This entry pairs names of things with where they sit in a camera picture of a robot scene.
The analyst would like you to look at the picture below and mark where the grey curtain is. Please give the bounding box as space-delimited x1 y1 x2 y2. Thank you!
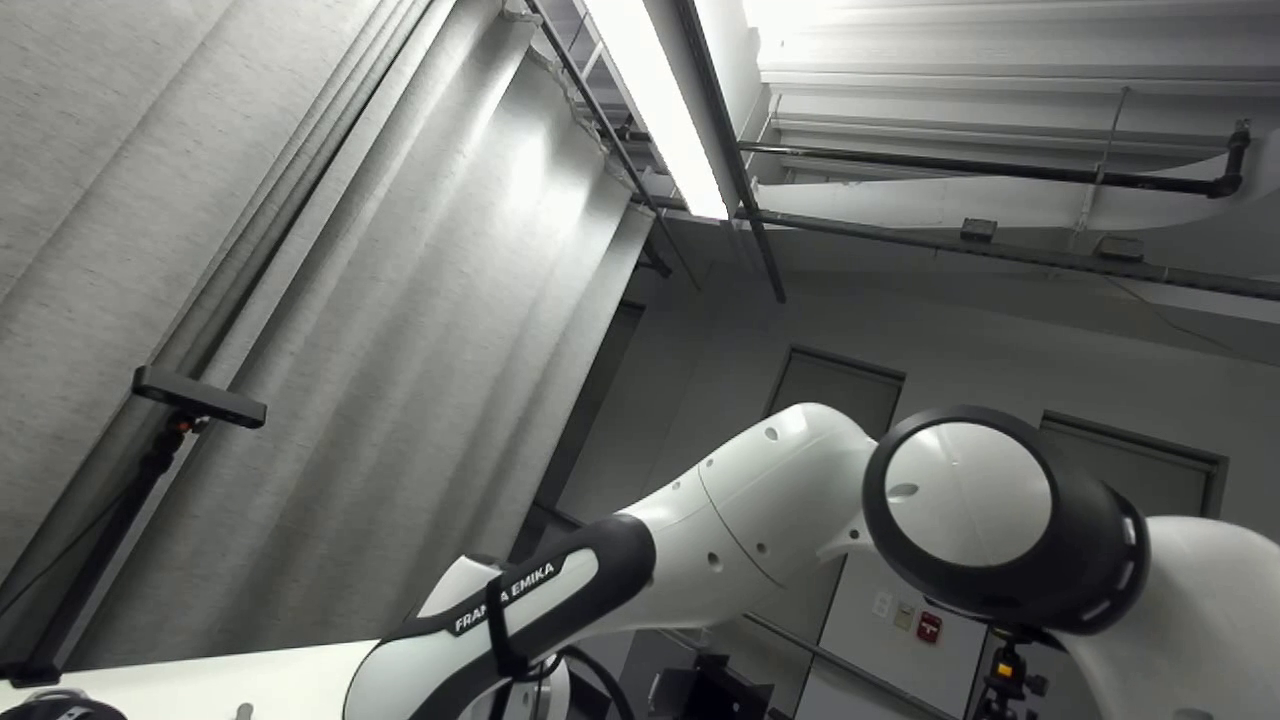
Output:
0 0 661 671

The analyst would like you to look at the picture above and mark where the ceiling light fixture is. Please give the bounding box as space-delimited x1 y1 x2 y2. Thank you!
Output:
572 0 732 223

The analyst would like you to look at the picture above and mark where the long grey ceiling conduit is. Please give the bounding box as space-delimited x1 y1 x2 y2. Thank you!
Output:
657 201 1280 305

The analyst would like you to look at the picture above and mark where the black round object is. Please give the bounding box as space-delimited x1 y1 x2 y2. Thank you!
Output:
0 689 92 720

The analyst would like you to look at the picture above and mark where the black camera on tripod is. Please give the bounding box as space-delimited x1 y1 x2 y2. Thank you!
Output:
0 365 272 692

